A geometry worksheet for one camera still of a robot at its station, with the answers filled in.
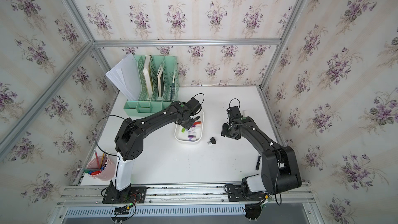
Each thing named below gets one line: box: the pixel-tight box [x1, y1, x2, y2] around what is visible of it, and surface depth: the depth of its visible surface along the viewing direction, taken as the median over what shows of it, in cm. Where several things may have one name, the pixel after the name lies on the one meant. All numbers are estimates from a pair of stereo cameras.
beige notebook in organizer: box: [156, 64, 164, 98], surface depth 103 cm
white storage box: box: [174, 109, 205, 144], surface depth 95 cm
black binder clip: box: [207, 136, 217, 145], surface depth 92 cm
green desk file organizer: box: [123, 54, 180, 117], surface depth 106 cm
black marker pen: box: [255, 155, 262, 171], surface depth 84 cm
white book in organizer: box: [143, 54, 153, 101], surface depth 100 cm
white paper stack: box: [105, 52, 142, 101], surface depth 100 cm
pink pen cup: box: [86, 156, 117, 181], surface depth 76 cm
